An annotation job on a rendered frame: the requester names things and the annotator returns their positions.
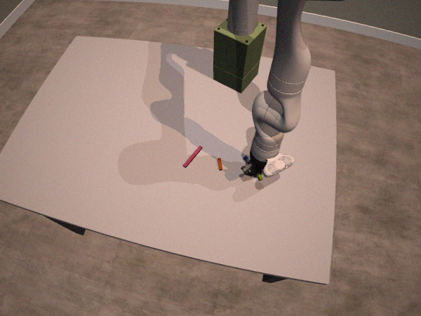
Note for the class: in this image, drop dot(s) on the pink long rod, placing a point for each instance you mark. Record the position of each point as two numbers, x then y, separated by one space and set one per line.
192 156

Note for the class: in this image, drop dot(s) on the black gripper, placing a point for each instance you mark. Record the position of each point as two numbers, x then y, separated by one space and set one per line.
254 168

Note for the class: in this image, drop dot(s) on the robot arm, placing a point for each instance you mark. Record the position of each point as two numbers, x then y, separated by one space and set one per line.
277 110

